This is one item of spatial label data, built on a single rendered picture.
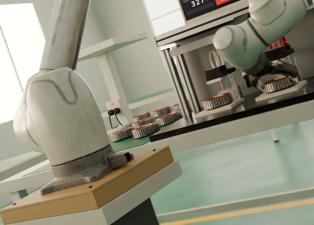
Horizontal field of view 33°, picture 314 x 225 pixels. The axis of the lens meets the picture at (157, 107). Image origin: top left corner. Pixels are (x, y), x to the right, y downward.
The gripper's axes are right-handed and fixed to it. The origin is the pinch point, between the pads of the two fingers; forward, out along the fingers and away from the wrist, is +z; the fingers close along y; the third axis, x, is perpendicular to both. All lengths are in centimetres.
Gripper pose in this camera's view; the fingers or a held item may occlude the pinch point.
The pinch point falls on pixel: (278, 83)
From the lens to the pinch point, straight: 189.6
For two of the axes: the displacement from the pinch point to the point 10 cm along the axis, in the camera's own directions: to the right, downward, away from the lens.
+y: -8.2, 2.5, 5.1
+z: 5.7, 2.9, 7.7
